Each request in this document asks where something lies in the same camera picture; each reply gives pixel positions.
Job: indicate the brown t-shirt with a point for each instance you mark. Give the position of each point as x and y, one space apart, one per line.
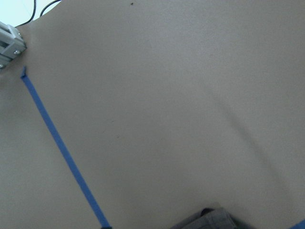
212 218

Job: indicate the aluminium frame post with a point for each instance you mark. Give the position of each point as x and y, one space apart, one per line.
11 44

